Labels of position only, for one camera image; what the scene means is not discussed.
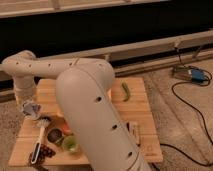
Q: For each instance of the blue grey towel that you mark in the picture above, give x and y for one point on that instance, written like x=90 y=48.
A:
x=30 y=108

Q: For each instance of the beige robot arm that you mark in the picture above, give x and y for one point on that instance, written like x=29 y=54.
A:
x=81 y=93

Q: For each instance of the orange round lid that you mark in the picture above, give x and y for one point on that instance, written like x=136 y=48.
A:
x=66 y=129

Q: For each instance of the white paper cup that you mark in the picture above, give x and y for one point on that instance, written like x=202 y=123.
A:
x=32 y=116

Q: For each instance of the green cup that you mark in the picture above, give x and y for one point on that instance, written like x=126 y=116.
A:
x=70 y=144

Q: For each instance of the dark grapes bunch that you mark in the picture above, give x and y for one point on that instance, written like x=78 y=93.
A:
x=38 y=156

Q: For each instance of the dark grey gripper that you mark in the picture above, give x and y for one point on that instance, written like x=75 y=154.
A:
x=24 y=89

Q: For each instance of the blue power box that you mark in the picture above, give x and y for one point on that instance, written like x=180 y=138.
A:
x=188 y=74

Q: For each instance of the brown rectangular block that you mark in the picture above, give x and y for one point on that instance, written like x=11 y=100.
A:
x=134 y=130

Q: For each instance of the orange plastic bin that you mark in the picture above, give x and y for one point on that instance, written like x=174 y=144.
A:
x=60 y=113

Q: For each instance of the wooden table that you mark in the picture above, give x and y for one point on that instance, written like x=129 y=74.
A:
x=136 y=109

